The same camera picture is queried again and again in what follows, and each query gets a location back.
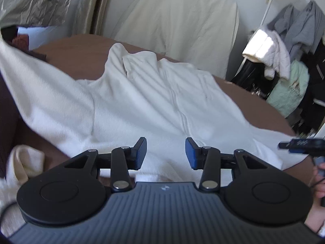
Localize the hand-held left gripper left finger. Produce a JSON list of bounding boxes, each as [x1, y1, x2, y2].
[[63, 137, 148, 193]]

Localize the dark brown knit sweater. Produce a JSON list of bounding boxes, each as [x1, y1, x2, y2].
[[0, 49, 49, 181]]

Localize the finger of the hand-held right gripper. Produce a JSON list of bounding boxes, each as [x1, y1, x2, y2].
[[278, 138, 316, 155]]

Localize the black cloth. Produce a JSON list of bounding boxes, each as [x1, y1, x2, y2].
[[1, 26, 19, 47]]

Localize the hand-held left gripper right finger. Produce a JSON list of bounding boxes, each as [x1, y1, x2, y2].
[[185, 137, 268, 193]]

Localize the person's right hand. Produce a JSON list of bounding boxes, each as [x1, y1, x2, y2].
[[304, 163, 325, 237]]

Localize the crinkled silver foil sheet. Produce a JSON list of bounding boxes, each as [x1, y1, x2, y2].
[[0, 0, 77, 28]]

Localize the black hanging clothes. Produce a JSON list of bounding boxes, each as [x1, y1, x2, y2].
[[231, 38, 325, 136]]

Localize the white knit garment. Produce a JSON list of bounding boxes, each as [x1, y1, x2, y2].
[[0, 144, 47, 237]]

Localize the reddish brown box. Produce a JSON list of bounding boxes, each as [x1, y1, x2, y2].
[[12, 35, 29, 50]]

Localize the grey hoodie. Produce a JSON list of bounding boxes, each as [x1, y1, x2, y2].
[[266, 1, 324, 56]]

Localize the white clothes rack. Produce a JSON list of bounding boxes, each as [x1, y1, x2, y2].
[[232, 0, 315, 82]]

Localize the mint green shirt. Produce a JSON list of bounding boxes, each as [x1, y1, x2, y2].
[[266, 60, 310, 119]]

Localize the beige satin curtain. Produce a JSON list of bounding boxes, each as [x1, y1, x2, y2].
[[72, 0, 122, 37]]

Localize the cream fleece zip jacket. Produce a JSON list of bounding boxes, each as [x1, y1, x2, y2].
[[0, 37, 312, 183]]

